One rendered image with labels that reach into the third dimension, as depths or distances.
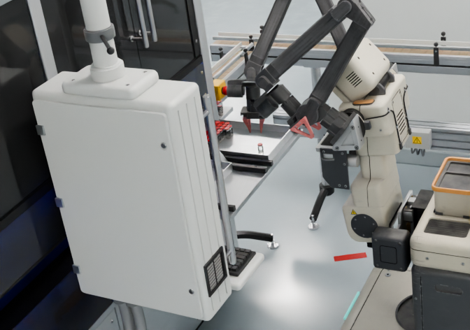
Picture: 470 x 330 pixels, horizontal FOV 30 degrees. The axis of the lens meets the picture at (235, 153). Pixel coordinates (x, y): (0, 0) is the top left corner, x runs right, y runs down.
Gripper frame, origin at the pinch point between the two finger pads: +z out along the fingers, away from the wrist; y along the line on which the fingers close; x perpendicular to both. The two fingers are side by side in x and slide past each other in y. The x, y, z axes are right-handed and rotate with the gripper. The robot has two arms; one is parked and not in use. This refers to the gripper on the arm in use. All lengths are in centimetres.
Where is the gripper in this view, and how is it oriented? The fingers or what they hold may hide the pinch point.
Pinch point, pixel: (255, 130)
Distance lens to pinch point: 346.1
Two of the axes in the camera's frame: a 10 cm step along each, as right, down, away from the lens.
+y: -9.8, -0.2, 2.0
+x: -1.8, 4.6, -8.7
